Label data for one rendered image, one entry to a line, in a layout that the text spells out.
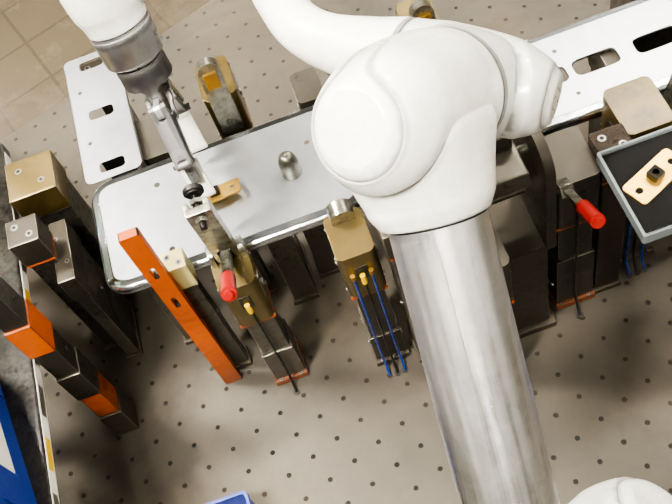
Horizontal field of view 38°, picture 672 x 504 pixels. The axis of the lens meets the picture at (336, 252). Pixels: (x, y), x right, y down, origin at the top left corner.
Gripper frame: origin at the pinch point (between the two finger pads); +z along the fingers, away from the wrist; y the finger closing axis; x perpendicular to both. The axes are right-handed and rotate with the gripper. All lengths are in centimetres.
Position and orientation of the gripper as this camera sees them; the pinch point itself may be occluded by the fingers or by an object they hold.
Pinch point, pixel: (199, 166)
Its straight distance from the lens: 152.7
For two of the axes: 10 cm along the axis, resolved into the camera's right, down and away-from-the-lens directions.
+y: -1.9, -5.9, 7.8
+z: 3.5, 7.0, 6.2
